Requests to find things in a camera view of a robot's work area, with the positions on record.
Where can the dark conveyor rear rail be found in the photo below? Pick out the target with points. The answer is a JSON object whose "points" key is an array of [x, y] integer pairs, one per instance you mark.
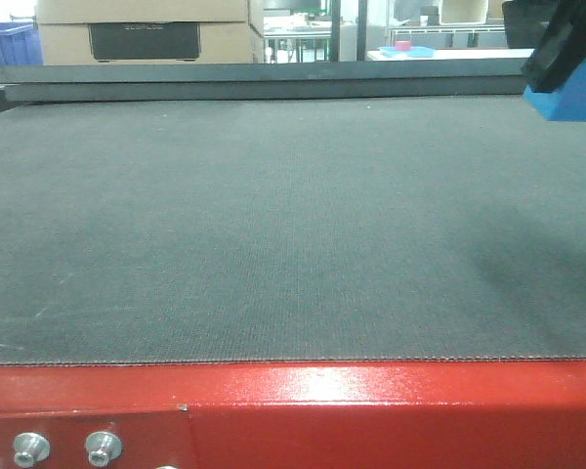
{"points": [[247, 82]]}

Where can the black vertical post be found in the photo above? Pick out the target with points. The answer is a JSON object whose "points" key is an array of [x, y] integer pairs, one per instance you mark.
{"points": [[335, 28]]}

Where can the cardboard box with print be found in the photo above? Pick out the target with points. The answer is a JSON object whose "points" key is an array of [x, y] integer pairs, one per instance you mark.
{"points": [[151, 32]]}

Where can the red conveyor frame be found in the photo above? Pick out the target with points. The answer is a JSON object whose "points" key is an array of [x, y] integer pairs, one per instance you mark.
{"points": [[304, 415]]}

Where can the white table background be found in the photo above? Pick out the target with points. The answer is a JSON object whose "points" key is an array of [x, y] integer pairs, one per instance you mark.
{"points": [[463, 54]]}

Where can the black office chair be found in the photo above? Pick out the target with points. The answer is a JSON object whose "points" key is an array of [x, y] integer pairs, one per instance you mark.
{"points": [[526, 21]]}

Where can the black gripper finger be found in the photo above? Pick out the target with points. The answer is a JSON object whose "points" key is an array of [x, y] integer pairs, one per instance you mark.
{"points": [[561, 50]]}

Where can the dark conveyor belt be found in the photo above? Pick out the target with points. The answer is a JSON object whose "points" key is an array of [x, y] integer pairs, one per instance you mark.
{"points": [[433, 228]]}

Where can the pink block background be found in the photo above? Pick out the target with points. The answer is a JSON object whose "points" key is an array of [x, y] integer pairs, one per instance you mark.
{"points": [[403, 45]]}

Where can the silver bolt left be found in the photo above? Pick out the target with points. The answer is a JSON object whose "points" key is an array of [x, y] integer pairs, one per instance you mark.
{"points": [[30, 449]]}

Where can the blue toy block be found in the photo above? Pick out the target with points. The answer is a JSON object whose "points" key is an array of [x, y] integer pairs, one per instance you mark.
{"points": [[567, 103]]}

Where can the blue crate background left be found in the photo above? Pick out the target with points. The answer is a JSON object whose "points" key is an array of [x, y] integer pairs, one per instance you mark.
{"points": [[20, 43]]}

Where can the blue tray background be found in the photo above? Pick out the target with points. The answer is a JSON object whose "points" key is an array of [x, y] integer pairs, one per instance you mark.
{"points": [[414, 52]]}

